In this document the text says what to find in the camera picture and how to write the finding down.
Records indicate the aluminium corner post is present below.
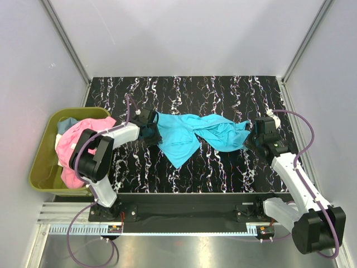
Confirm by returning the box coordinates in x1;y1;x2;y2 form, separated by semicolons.
281;0;334;84
38;0;93;87

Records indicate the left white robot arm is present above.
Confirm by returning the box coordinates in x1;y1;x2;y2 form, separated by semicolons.
69;120;162;221

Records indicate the small circuit board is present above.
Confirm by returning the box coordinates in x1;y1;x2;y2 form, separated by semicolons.
259;226;275;235
108;225;123;233

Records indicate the cyan t shirt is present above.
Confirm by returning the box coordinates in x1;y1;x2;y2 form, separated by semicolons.
157;113;250;169

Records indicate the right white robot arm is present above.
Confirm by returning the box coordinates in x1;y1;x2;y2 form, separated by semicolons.
244;130;346;259

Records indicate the left small circuit board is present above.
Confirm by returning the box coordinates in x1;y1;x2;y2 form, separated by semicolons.
108;225;123;233

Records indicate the left aluminium corner post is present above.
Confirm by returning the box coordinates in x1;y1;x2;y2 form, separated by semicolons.
38;0;93;87

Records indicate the grey blue t shirt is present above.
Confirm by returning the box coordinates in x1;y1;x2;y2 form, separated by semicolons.
57;117;78;135

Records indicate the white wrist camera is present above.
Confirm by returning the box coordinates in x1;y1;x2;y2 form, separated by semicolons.
254;109;281;136
132;108;157;125

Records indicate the right small circuit board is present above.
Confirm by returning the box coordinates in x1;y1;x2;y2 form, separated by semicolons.
259;226;275;235

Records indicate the pink t shirt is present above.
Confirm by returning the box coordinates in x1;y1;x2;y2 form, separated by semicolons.
56;116;116;189

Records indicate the white t shirt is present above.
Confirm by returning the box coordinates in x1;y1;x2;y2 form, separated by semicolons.
55;133;62;152

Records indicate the white slotted cable duct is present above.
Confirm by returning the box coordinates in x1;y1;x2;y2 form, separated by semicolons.
49;224;121;236

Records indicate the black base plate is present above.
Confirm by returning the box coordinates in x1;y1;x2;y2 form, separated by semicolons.
54;192;321;234

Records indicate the olive green plastic bin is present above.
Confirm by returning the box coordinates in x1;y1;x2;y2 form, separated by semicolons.
29;107;111;197

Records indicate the right aluminium corner post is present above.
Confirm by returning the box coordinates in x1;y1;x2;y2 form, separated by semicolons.
281;0;334;84

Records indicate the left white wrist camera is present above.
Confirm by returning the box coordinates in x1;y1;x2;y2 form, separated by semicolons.
132;108;157;125

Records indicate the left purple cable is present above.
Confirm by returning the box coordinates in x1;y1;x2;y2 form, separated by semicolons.
66;94;140;265

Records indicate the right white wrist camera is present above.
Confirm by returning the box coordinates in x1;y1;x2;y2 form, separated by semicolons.
254;109;281;136

